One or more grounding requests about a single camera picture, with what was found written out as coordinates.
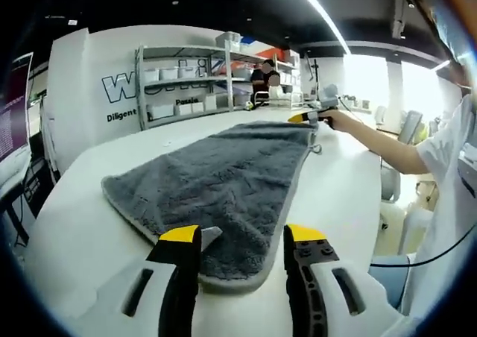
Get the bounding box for grey metal shelving rack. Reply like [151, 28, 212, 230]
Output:
[134, 33, 303, 131]

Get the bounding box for black tripod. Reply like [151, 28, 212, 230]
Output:
[305, 53, 321, 99]

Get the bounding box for grey towel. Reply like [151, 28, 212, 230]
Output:
[101, 120, 323, 295]

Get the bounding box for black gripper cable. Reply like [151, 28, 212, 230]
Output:
[368, 221, 477, 268]

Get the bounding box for white dish rack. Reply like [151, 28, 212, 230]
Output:
[253, 86, 306, 109]

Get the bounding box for ceiling light strip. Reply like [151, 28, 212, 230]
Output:
[286, 0, 351, 54]

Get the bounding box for black cabinet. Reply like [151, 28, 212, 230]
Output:
[22, 135, 57, 218]

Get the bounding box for rows of white storage boxes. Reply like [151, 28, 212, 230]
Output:
[143, 32, 301, 120]

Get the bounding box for silver laptop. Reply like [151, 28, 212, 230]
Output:
[0, 52, 34, 163]

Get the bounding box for person's blue jeans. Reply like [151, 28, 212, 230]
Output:
[368, 254, 414, 308]

